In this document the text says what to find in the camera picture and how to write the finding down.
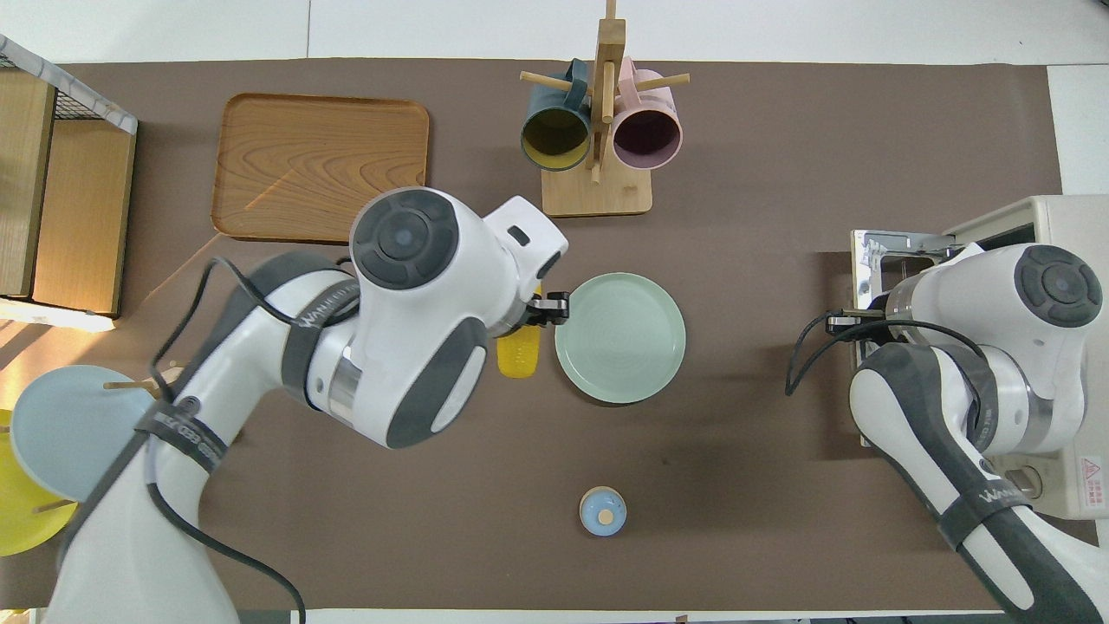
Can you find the white toaster oven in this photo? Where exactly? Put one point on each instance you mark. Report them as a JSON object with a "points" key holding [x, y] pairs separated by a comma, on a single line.
{"points": [[1048, 221]]}

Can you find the wooden serving tray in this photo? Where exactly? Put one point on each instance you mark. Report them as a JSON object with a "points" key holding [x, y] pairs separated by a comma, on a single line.
{"points": [[303, 156]]}

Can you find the small blue dome bell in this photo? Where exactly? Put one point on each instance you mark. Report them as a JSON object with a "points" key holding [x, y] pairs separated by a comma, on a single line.
{"points": [[602, 511]]}

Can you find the light blue plate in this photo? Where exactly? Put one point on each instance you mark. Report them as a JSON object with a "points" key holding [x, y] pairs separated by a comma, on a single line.
{"points": [[69, 433]]}

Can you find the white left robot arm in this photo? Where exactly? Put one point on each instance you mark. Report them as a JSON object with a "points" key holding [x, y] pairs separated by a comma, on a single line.
{"points": [[407, 347]]}

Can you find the yellow corn cob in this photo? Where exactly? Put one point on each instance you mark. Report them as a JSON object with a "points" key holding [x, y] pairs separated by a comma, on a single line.
{"points": [[518, 355]]}

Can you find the yellow plate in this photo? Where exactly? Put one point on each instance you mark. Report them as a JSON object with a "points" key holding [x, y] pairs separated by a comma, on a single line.
{"points": [[22, 520]]}

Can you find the wooden plate rack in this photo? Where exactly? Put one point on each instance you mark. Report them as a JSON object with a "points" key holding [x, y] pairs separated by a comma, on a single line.
{"points": [[130, 386]]}

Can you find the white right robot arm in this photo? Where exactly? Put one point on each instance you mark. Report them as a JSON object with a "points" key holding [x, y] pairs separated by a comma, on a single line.
{"points": [[1022, 347]]}

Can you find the dark blue mug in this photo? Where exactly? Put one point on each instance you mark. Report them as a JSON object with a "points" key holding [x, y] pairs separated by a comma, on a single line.
{"points": [[554, 139]]}

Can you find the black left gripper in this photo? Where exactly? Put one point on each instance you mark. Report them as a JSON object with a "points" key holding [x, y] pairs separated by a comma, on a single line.
{"points": [[518, 319]]}

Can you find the pink mug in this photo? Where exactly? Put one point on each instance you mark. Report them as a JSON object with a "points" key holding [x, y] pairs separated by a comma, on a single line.
{"points": [[645, 134]]}

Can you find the wooden mug rack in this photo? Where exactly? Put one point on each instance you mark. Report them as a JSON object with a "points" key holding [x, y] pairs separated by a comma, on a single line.
{"points": [[598, 195]]}

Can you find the toaster oven glass door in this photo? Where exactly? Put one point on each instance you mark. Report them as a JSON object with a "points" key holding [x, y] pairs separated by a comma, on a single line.
{"points": [[871, 251]]}

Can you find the mint green plate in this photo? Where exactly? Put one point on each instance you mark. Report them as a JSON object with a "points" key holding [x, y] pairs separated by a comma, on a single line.
{"points": [[619, 338]]}

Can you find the brown table mat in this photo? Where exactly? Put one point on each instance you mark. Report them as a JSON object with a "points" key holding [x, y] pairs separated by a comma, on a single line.
{"points": [[736, 477]]}

